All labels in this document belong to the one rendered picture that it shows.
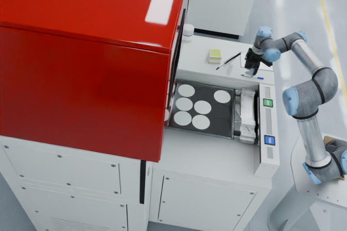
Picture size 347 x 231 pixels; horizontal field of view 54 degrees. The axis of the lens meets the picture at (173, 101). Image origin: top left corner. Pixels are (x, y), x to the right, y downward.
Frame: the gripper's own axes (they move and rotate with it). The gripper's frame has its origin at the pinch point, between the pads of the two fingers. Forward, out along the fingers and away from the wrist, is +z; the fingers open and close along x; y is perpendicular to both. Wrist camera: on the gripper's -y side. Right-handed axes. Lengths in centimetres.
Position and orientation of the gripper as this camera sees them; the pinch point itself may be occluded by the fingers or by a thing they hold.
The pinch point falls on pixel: (252, 75)
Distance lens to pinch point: 211.4
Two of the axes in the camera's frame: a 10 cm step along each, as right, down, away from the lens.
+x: -1.4, 7.7, -6.2
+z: -0.7, 6.1, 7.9
